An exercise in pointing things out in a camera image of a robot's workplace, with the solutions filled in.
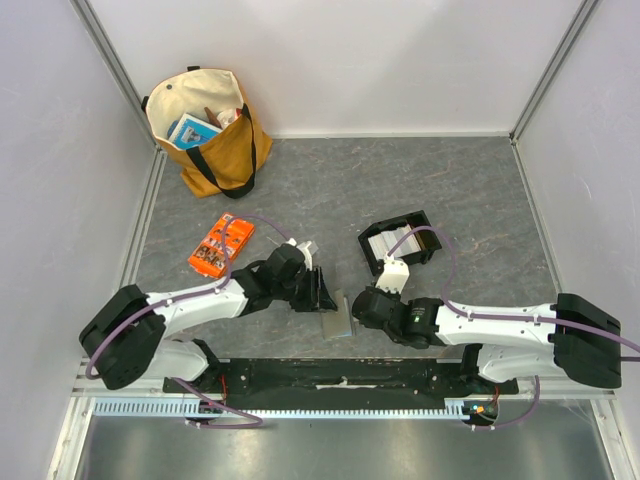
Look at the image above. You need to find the blue book in bag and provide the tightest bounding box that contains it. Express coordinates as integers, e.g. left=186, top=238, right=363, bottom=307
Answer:
left=168, top=113, right=221, bottom=150

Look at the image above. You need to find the black card tray box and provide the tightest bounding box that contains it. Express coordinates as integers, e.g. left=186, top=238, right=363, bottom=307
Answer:
left=358, top=210, right=442, bottom=276

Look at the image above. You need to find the mustard canvas tote bag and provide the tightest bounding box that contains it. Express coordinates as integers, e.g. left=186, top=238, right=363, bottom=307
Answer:
left=141, top=66, right=272, bottom=199

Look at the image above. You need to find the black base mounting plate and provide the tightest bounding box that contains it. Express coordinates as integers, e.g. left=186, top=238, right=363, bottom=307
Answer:
left=190, top=358, right=519, bottom=398

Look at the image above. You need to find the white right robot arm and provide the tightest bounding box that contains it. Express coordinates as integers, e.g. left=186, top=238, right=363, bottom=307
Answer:
left=352, top=287, right=622, bottom=394

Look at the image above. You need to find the brown item in bag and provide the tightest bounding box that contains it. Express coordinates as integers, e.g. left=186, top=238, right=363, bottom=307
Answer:
left=204, top=107, right=241, bottom=130

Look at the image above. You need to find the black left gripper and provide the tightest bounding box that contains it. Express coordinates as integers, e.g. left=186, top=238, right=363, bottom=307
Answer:
left=274, top=265, right=337, bottom=313

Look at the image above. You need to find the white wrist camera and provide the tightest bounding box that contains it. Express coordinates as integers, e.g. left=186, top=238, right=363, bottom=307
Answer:
left=374, top=255, right=410, bottom=294
left=286, top=238, right=318, bottom=270

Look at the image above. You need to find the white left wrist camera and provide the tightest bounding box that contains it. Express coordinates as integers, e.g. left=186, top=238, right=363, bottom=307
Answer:
left=286, top=238, right=318, bottom=270

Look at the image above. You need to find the slotted cable duct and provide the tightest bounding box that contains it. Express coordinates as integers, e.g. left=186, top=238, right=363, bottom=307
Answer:
left=93, top=394, right=476, bottom=420

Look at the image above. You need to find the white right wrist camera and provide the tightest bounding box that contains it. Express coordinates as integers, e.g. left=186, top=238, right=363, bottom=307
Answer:
left=374, top=255, right=410, bottom=294

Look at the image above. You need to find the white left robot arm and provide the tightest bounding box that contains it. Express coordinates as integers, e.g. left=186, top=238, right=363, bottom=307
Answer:
left=79, top=242, right=340, bottom=393

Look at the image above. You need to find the grey card holder wallet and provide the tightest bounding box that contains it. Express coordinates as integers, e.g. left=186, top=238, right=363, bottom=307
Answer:
left=321, top=289, right=355, bottom=340

